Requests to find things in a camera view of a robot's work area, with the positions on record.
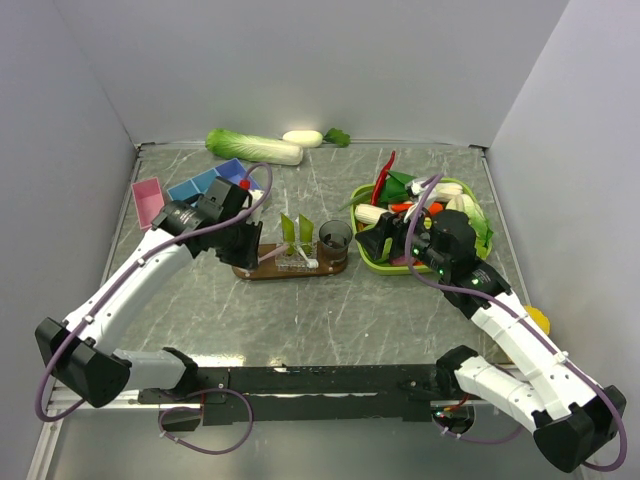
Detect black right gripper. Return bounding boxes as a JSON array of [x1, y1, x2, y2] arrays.
[[355, 201, 451, 276]]

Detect dark glass cup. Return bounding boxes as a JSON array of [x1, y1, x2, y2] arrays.
[[319, 220, 353, 265]]

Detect green toothpaste tube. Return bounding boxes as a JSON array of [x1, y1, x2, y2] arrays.
[[281, 213, 296, 256], [298, 213, 314, 255]]

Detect clear textured plastic holder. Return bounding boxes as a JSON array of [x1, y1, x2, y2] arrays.
[[275, 243, 319, 273]]

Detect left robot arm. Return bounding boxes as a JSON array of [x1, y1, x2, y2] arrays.
[[35, 177, 265, 408]]

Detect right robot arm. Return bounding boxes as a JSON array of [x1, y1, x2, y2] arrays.
[[355, 210, 628, 473]]

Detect yellow cabbage by arm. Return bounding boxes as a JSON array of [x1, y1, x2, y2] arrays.
[[499, 304, 552, 365]]

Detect brown wooden tray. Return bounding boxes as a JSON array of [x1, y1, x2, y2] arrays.
[[232, 241, 348, 281]]

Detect white celery stalk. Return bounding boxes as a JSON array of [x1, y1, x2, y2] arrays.
[[354, 203, 388, 225]]

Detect green scallion leaf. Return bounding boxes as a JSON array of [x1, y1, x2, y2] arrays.
[[339, 192, 371, 211]]

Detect red chili pepper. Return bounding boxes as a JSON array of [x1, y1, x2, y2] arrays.
[[370, 150, 396, 206]]

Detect orange carrot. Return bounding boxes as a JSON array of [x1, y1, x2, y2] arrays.
[[388, 201, 444, 215]]

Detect teal drawer box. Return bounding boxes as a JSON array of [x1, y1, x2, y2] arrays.
[[167, 179, 204, 201]]

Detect purple drawer box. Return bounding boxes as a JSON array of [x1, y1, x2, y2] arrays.
[[214, 158, 247, 185]]

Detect green plastic vegetable basket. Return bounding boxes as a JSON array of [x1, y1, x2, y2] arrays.
[[348, 178, 493, 276]]

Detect bok choy in basket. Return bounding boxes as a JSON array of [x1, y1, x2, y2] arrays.
[[378, 169, 465, 205]]

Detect napa cabbage on table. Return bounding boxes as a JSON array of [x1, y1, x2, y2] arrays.
[[205, 128, 304, 166]]

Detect pink drawer box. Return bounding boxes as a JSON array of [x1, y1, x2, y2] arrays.
[[131, 177, 165, 231]]

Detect napa cabbage in basket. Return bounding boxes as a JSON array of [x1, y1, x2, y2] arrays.
[[446, 193, 493, 249]]

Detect white daikon radish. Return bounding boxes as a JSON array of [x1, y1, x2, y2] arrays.
[[282, 128, 351, 148]]

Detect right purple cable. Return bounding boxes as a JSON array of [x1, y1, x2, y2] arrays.
[[407, 173, 629, 472]]

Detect purple cable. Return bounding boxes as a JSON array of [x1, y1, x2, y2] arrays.
[[33, 162, 274, 455], [407, 173, 629, 472]]

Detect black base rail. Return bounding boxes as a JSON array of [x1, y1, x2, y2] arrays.
[[138, 364, 464, 426]]

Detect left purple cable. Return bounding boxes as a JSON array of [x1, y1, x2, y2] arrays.
[[33, 162, 274, 455]]

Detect aluminium frame rail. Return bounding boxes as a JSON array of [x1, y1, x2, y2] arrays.
[[25, 364, 579, 480]]

